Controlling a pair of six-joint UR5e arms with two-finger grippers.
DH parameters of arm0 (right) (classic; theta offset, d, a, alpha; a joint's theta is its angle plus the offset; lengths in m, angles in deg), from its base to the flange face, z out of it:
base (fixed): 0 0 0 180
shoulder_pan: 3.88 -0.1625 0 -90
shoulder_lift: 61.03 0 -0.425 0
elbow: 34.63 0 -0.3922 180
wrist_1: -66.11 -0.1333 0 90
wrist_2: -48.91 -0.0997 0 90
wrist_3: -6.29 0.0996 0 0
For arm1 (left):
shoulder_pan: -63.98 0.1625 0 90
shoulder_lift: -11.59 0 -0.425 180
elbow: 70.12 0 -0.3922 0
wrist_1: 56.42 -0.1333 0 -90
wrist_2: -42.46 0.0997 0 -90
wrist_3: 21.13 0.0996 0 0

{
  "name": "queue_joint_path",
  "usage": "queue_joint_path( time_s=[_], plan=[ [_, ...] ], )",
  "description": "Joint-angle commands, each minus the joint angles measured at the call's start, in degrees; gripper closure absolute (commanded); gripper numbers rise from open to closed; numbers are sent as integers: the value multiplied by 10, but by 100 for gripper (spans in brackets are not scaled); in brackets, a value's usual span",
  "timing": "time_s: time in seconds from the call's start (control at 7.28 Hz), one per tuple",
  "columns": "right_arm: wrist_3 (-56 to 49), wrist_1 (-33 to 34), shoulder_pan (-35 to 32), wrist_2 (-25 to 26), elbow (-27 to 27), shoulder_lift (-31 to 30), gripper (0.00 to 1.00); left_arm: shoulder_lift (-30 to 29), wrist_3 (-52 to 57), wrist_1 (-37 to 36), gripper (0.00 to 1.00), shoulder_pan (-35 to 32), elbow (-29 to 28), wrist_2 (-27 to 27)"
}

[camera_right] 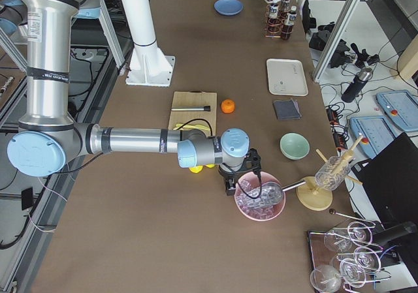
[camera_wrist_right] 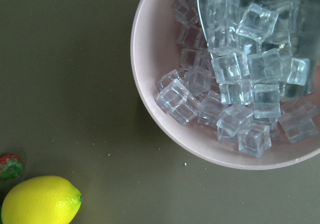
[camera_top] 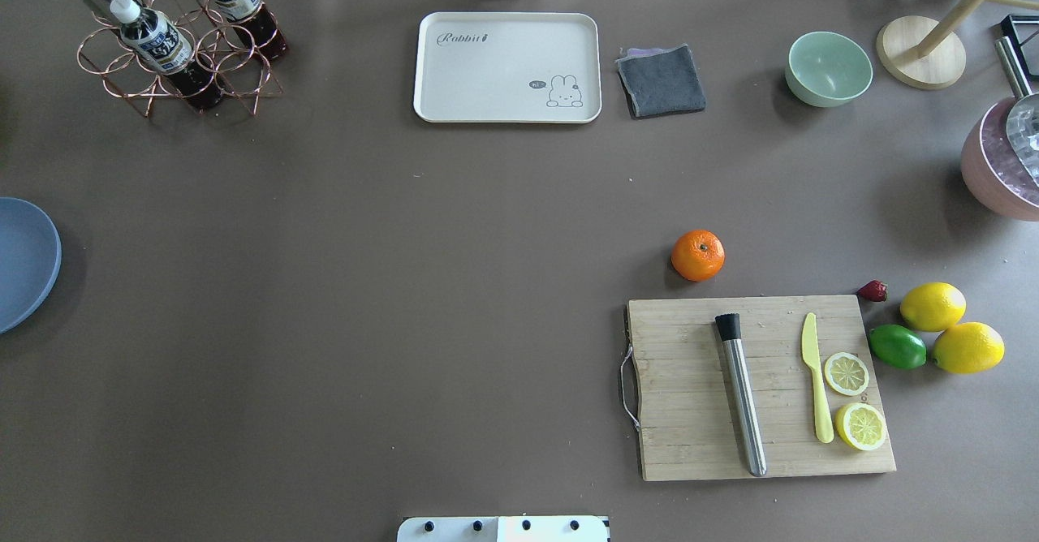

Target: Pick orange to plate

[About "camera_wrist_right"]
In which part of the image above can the pink bowl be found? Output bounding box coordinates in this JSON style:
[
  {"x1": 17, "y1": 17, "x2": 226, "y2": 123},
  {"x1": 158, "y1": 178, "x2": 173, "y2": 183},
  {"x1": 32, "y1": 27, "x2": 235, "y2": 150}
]
[{"x1": 130, "y1": 0, "x2": 320, "y2": 170}]

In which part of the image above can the clear ice cubes pile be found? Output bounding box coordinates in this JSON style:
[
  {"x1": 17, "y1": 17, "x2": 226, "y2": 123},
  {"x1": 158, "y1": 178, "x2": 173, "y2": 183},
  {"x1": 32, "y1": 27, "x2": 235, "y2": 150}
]
[{"x1": 155, "y1": 0, "x2": 320, "y2": 158}]

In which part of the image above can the metal ice scoop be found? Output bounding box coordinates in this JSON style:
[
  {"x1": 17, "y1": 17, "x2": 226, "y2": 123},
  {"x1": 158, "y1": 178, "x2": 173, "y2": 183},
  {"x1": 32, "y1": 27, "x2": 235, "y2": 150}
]
[{"x1": 197, "y1": 0, "x2": 320, "y2": 104}]

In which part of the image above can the yellow lemon near strawberry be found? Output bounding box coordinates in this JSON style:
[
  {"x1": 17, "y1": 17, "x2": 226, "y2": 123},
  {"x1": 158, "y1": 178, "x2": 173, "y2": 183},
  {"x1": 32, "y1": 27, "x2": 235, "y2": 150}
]
[{"x1": 1, "y1": 176, "x2": 83, "y2": 224}]

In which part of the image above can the red strawberry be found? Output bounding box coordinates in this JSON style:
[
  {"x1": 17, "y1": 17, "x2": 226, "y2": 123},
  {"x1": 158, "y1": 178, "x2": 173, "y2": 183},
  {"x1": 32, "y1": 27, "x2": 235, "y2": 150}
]
[{"x1": 0, "y1": 154, "x2": 24, "y2": 180}]

